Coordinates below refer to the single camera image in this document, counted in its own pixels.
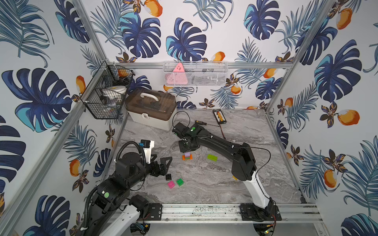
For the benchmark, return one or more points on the clear wall shelf tray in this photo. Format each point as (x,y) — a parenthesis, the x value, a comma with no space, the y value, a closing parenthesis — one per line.
(200,74)

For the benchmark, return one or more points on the white object in basket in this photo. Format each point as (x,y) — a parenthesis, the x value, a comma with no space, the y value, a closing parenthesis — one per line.
(114,91)

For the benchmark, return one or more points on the green lego with number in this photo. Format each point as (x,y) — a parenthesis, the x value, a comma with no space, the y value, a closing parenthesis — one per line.
(180,182)

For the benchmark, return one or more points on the lime green long lego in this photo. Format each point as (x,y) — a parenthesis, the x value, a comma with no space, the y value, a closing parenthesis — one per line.
(212,157)

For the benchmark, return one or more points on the black yellow screwdriver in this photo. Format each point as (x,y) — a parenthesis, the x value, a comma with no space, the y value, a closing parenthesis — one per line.
(204,123)

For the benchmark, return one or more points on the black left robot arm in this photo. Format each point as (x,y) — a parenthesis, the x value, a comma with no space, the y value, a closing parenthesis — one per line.
(109,209)

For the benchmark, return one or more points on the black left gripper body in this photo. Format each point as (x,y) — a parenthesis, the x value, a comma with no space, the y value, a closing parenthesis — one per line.
(158,167)

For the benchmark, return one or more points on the black board yellow connectors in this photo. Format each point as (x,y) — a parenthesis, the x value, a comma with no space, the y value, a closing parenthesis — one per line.
(220,118)

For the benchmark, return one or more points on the black wire basket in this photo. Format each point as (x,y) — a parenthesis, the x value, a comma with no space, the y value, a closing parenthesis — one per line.
(101,107)

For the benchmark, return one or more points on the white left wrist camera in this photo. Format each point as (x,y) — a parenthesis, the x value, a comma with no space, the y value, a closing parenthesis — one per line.
(147,145)

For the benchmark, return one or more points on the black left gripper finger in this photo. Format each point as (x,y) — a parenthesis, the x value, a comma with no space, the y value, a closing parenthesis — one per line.
(164,165)
(153,158)

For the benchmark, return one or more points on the orange lego plate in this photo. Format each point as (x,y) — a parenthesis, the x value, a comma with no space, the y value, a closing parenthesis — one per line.
(185,158)

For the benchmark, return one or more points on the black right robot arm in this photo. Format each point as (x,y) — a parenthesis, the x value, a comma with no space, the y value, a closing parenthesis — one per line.
(244,168)

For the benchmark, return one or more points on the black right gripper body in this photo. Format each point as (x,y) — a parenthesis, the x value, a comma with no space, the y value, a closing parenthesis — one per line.
(184,147)

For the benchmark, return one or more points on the pink triangle card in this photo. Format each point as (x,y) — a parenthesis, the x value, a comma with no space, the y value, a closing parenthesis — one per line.
(177,76)

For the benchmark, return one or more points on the pink lego brick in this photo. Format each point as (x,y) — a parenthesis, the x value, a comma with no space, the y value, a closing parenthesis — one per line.
(171,184)

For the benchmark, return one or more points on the black lego brick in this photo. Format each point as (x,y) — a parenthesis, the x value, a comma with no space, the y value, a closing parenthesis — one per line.
(168,177)

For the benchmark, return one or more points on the white box brown lid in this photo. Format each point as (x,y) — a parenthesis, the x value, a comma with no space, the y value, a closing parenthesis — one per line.
(151,108)

